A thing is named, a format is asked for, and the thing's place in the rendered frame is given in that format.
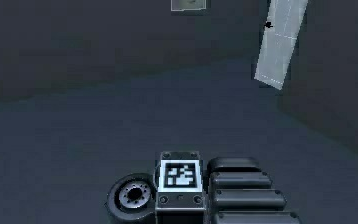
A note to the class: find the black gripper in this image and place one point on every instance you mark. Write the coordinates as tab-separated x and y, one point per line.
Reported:
133	196

